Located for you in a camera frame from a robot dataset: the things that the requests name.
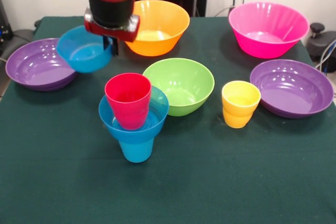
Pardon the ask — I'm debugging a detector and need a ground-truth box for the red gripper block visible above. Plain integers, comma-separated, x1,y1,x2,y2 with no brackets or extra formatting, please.
83,7,141,57

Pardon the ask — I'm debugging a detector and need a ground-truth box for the small blue plastic bowl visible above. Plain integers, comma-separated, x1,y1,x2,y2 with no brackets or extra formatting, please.
56,25,113,73
98,85,169,143

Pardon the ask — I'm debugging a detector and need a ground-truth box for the orange plastic bowl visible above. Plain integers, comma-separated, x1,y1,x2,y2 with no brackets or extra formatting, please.
124,0,190,57

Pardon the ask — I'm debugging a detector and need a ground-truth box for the red plastic cup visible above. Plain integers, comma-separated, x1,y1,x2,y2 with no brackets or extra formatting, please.
104,73,152,131

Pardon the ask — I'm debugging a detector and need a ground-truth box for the green plastic bowl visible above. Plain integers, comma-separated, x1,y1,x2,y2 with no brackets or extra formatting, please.
142,58,215,117

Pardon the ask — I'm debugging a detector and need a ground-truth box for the blue plastic cup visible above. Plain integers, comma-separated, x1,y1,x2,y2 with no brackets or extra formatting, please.
118,137,154,163

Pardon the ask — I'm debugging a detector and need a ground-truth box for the pink plastic bowl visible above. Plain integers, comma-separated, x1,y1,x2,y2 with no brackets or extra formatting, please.
228,2,310,59

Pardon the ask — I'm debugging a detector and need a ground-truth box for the purple plastic bowl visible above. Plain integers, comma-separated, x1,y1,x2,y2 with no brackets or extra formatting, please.
5,38,78,92
249,59,334,119

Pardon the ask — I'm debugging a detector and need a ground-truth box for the grey rounded base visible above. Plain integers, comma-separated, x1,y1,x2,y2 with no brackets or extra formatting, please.
10,28,36,49

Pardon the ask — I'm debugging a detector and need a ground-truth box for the black equipment box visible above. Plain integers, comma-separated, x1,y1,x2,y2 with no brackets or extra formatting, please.
0,0,14,54

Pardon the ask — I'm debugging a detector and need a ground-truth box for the yellow plastic cup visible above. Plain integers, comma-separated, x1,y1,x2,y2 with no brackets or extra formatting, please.
222,80,262,129

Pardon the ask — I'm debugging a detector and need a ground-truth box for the dark green tablecloth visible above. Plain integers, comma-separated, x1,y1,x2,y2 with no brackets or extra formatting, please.
0,15,336,224

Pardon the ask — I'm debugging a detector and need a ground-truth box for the black clamp with knob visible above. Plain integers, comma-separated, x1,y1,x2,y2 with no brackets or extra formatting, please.
306,22,336,61

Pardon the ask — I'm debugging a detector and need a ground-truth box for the bundle of light cables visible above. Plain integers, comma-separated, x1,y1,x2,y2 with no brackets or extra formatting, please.
314,39,336,74

